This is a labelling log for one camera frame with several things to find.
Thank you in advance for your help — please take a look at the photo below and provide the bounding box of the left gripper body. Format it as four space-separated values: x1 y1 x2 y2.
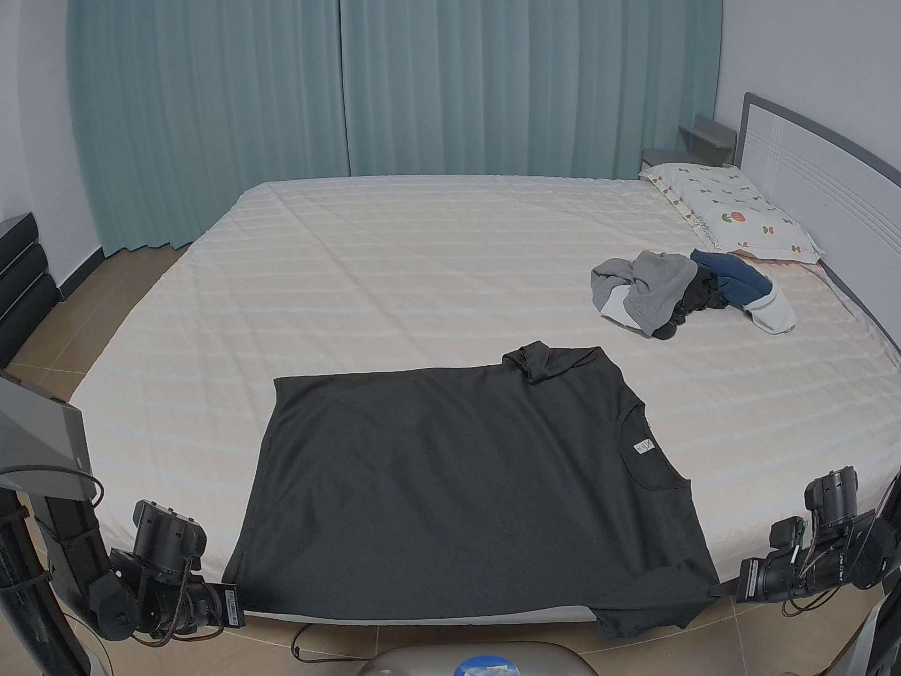
184 582 227 636

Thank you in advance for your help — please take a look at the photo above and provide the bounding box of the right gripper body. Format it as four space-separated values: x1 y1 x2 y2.
758 549 801 604

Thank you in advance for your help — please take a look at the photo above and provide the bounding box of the black T-shirt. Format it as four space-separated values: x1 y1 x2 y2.
221 340 724 641

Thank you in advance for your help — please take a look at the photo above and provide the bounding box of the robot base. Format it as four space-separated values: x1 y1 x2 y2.
358 641 594 676

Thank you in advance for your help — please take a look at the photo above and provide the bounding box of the pile of clothes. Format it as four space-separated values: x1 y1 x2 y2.
589 249 798 342

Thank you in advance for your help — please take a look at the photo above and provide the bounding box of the bed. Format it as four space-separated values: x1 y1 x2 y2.
67 91 901 626

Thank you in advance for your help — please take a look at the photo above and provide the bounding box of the white printed pillow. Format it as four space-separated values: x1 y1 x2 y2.
638 162 826 265

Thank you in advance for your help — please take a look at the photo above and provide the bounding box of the black chest of drawers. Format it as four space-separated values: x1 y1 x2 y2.
0 213 63 371

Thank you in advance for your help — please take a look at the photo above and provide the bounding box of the grey bedside table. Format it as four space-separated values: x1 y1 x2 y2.
641 113 738 171

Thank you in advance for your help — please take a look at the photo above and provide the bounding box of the blue-green curtain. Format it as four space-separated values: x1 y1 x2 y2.
339 0 726 183
67 0 351 255

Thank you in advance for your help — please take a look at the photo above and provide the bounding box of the black cable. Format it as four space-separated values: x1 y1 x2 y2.
290 624 375 664

